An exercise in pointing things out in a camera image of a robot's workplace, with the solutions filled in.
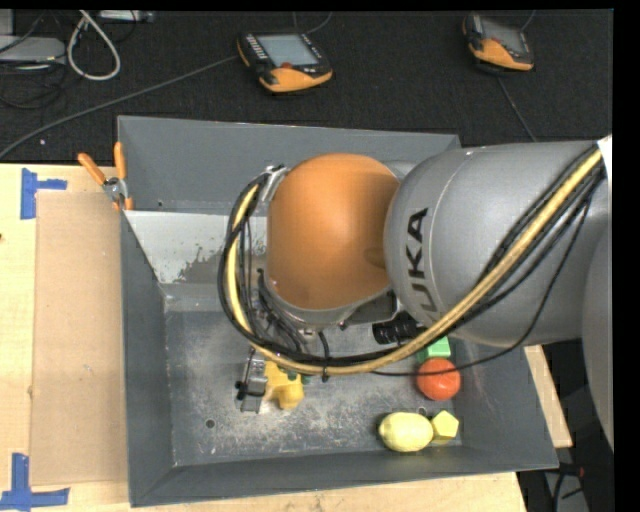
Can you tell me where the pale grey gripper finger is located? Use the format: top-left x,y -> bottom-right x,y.
246,346 -> 268,379
235,375 -> 270,415

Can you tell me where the yellow toy block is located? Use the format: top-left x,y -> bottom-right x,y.
263,359 -> 306,411

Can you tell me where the grey metal bin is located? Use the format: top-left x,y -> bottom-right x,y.
115,115 -> 560,508

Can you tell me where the green block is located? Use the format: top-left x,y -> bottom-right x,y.
415,335 -> 453,363

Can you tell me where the yellow toy lemon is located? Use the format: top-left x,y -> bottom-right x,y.
377,411 -> 435,454

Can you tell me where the orange toy fruit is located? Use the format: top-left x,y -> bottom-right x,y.
416,357 -> 462,402

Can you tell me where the yellow faceted block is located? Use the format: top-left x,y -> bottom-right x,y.
430,409 -> 461,444

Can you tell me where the brown cardboard board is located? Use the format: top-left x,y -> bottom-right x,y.
28,189 -> 129,487

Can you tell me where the black cylinder on white bracket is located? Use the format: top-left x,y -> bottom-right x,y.
349,294 -> 427,347

